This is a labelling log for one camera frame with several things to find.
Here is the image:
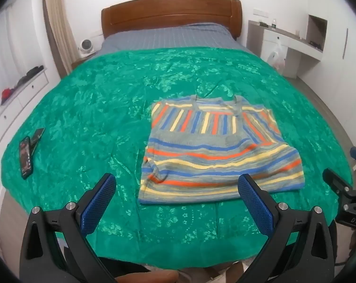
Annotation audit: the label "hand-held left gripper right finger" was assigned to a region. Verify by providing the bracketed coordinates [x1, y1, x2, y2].
[237, 174, 338, 283]

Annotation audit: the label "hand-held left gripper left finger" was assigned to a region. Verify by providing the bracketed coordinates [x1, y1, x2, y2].
[19, 173, 117, 283]

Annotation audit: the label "striped knit sweater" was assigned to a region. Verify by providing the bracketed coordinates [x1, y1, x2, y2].
[138, 94, 306, 206]

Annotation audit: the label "white wardrobe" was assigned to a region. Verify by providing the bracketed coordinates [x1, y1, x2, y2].
[299, 0, 356, 154]

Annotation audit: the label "black smartphone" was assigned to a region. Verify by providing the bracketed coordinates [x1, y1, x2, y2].
[19, 136, 34, 180]
[30, 128, 46, 148]

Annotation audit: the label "green floral blanket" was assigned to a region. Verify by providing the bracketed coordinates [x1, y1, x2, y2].
[0, 47, 355, 269]

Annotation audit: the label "white plastic bag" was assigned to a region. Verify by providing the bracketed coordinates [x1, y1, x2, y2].
[266, 39, 286, 71]

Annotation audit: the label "white drawer cabinet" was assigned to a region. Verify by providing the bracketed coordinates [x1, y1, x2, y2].
[0, 65, 50, 160]

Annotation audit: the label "wooden nightstand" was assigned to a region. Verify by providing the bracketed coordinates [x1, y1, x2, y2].
[71, 52, 96, 69]

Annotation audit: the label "black items on cabinet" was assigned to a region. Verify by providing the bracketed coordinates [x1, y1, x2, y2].
[17, 65, 44, 87]

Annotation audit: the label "white desk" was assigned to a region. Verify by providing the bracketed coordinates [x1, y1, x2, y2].
[247, 20, 324, 79]

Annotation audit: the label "small white fan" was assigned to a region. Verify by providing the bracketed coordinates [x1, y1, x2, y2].
[78, 39, 93, 56]

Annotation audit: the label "white sheer curtain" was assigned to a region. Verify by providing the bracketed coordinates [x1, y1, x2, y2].
[0, 0, 53, 107]

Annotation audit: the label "grey checked pillow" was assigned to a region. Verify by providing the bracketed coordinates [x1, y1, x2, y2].
[100, 22, 256, 55]

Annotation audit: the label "beige curtain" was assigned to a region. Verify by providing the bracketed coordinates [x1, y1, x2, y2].
[43, 0, 76, 79]

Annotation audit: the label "wooden bed headboard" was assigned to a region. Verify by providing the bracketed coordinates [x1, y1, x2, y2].
[101, 0, 243, 40]

